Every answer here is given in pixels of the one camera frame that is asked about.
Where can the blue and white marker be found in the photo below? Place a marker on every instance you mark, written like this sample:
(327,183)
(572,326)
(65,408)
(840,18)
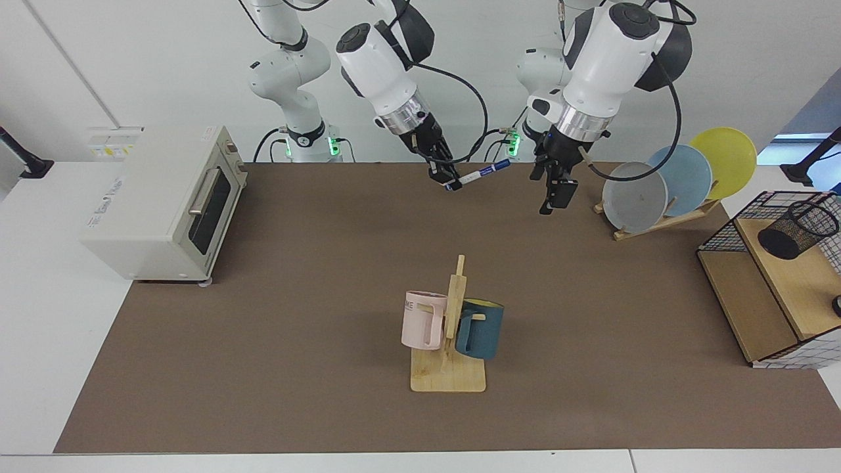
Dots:
(485,171)

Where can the black mesh pen holder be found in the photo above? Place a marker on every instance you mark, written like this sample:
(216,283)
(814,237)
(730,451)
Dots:
(788,236)

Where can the grey plate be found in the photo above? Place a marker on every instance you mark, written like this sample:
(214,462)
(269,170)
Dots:
(634,197)

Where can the wooden plate rack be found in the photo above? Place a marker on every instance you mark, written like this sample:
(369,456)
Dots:
(657,225)

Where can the light blue plate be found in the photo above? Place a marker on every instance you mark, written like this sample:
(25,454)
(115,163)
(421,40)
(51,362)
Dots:
(686,174)

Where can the dark teal mug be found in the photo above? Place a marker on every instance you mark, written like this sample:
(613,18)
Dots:
(483,335)

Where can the pink mug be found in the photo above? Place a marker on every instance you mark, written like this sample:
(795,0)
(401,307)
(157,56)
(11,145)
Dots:
(417,325)

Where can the yellow plate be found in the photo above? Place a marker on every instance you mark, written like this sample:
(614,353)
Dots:
(729,154)

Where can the wooden cup stand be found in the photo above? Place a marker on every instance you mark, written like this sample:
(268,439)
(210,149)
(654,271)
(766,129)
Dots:
(448,378)

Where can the brown table cloth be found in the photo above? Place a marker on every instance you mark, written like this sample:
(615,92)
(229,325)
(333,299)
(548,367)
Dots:
(263,328)

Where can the black stand foot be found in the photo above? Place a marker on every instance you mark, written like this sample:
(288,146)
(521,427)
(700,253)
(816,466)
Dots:
(811,164)
(26,164)

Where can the pale toaster oven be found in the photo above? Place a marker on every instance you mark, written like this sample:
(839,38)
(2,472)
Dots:
(144,217)

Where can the small black round object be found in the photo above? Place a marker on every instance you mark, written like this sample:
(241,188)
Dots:
(837,306)

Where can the white socket box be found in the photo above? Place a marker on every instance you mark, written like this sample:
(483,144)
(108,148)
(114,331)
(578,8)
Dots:
(115,141)

